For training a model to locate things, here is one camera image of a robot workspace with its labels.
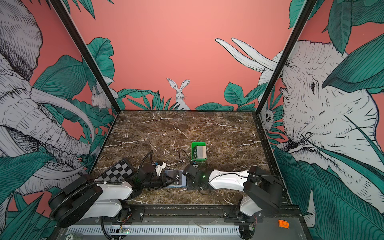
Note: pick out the black right frame post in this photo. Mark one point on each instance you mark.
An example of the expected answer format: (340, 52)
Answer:
(301, 21)

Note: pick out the orange connector clip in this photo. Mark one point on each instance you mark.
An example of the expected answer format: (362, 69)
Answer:
(283, 224)

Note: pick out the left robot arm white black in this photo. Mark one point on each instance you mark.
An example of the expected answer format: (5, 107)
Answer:
(106, 195)

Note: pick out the green lit circuit board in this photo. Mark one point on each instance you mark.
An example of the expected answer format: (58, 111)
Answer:
(124, 231)

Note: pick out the white slotted cable duct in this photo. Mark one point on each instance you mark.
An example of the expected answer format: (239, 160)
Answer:
(163, 230)

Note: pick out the blue leather card holder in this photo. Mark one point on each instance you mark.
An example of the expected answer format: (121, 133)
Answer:
(172, 173)

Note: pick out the green plastic card tray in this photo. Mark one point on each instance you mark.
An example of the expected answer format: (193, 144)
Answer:
(193, 151)

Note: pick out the black frame post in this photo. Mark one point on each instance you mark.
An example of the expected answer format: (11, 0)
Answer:
(301, 21)
(67, 21)

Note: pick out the black white checkerboard plate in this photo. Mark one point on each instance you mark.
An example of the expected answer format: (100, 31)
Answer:
(119, 172)

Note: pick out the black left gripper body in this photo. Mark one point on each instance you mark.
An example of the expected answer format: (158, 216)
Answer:
(156, 182)

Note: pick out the stack of credit cards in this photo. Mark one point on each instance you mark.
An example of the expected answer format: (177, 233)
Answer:
(201, 152)

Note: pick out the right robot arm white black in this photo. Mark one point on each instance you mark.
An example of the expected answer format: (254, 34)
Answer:
(263, 191)

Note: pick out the black left frame post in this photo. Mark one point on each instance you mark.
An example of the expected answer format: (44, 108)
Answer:
(67, 21)

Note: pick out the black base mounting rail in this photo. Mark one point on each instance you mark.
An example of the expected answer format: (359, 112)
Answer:
(230, 213)

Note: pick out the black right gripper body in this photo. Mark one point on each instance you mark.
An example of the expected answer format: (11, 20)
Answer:
(191, 186)

